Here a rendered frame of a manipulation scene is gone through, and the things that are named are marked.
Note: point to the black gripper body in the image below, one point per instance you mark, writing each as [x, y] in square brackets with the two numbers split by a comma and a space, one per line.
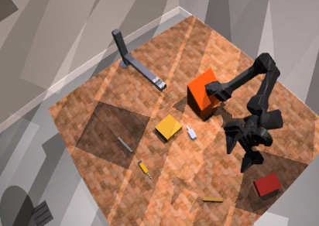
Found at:
[246, 141]

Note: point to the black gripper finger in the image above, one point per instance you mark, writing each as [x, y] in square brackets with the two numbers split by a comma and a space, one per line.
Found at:
[247, 162]
[231, 139]

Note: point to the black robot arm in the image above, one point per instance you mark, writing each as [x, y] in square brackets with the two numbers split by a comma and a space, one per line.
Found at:
[259, 103]

